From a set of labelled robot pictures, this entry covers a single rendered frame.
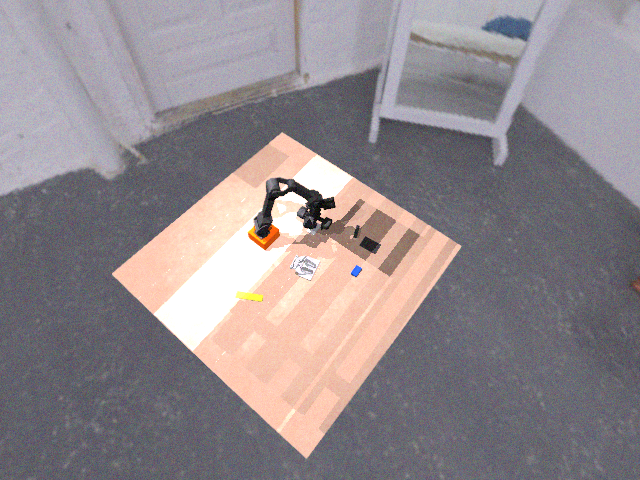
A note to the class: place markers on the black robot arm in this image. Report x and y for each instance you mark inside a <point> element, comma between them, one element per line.
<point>264,220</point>

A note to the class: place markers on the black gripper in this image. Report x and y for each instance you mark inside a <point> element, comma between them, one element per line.
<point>326,223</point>

